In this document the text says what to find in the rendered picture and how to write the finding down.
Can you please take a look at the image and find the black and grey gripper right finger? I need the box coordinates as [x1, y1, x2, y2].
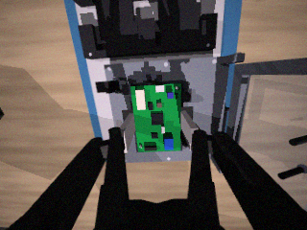
[180, 110, 307, 230]

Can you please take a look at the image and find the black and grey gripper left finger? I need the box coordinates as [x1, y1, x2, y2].
[6, 113, 135, 230]

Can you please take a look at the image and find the green circuit board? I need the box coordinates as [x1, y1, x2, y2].
[130, 83, 181, 152]

